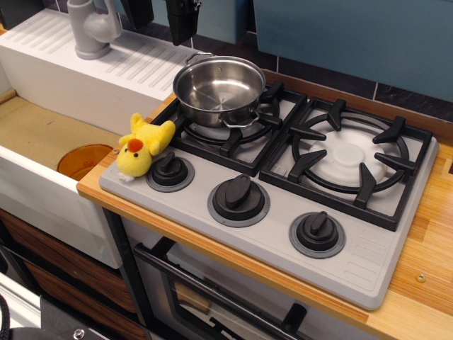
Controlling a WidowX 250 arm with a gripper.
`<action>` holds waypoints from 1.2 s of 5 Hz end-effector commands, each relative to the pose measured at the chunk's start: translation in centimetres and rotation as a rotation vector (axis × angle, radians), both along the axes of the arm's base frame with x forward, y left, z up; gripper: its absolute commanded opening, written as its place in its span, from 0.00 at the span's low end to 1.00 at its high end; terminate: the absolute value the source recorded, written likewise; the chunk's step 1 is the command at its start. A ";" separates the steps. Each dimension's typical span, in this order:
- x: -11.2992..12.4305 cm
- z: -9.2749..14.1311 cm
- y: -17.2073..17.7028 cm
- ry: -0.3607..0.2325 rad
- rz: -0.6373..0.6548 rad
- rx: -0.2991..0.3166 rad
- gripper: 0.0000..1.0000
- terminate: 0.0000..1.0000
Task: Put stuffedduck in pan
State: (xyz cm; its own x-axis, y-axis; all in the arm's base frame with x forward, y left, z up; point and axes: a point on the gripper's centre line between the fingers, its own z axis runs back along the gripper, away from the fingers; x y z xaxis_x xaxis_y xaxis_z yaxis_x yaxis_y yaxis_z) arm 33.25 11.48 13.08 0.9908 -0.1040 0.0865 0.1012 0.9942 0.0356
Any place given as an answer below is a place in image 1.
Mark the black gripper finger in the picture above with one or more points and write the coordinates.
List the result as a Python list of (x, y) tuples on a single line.
[(139, 12), (182, 17)]

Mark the yellow stuffed duck toy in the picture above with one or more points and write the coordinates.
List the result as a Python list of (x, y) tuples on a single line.
[(138, 148)]

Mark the grey toy faucet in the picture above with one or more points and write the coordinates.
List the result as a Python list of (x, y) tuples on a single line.
[(93, 32)]

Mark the stainless steel pot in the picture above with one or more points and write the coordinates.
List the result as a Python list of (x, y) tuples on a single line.
[(219, 91)]

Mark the white toy sink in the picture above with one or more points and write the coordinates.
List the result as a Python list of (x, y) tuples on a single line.
[(59, 102)]

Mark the black left burner grate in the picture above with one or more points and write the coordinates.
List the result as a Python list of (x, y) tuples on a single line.
[(242, 149)]

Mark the black burner grate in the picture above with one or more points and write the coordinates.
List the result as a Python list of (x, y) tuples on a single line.
[(242, 149), (409, 153)]

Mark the black left stove knob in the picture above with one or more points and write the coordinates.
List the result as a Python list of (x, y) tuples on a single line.
[(170, 174)]

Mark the black stove knob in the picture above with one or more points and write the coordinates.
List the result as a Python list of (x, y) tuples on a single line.
[(170, 174), (238, 202), (317, 235)]

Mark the orange plastic drain disc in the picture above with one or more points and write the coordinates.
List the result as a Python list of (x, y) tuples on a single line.
[(80, 161)]

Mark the black middle stove knob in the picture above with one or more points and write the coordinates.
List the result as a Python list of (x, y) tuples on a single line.
[(238, 202)]

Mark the white right burner cap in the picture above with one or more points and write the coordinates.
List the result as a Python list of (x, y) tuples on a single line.
[(345, 152)]

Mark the grey toy stove top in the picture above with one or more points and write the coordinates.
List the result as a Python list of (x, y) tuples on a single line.
[(360, 273)]

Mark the black right burner grate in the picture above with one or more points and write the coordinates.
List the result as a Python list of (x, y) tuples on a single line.
[(409, 153)]

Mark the black right stove knob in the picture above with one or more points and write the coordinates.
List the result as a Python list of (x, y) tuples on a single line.
[(317, 235)]

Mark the wooden drawer cabinet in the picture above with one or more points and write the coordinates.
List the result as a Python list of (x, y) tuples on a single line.
[(88, 288)]

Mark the toy oven door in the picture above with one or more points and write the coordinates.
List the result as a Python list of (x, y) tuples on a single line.
[(205, 299)]

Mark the black oven door handle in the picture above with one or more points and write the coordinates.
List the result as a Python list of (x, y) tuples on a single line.
[(157, 257)]

